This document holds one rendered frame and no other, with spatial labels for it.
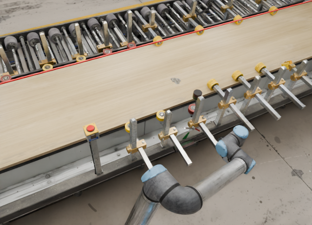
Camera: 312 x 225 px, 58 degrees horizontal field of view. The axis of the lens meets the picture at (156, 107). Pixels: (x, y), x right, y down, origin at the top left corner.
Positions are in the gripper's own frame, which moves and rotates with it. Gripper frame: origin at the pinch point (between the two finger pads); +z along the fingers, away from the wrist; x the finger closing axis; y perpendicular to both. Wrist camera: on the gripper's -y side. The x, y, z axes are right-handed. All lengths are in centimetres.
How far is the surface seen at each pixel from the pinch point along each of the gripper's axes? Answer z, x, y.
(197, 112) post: -17.6, -5.8, -32.0
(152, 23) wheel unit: -16, 13, -141
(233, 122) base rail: 15.0, 35.5, -29.5
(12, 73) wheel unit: -1, -115, -141
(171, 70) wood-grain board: -7, 5, -86
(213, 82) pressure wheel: -15, 24, -53
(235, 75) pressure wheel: -14, 47, -55
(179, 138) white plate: 7.9, -16.5, -31.0
